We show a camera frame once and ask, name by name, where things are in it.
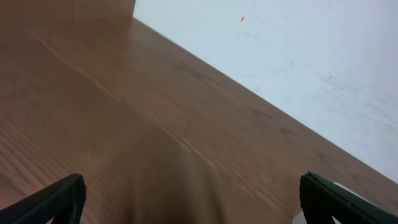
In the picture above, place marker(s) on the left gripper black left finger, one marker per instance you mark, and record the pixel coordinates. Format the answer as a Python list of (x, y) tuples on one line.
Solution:
[(61, 202)]

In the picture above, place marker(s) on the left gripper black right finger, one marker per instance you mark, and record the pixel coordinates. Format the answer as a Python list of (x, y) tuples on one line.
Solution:
[(324, 202)]

